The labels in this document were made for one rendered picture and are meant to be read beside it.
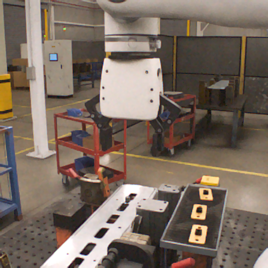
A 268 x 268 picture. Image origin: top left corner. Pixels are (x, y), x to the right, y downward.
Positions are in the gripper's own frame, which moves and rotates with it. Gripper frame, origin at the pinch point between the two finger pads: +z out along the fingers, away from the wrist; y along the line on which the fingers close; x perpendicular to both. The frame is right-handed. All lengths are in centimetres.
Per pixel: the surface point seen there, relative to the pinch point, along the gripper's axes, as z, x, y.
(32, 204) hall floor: 145, -207, 190
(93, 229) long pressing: 45, -39, 28
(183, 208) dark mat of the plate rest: 28.7, -35.0, -3.6
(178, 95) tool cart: 52, -447, 83
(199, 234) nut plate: 28.2, -21.4, -10.4
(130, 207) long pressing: 45, -59, 22
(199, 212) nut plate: 28.4, -33.3, -8.6
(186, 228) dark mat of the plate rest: 28.7, -24.1, -6.6
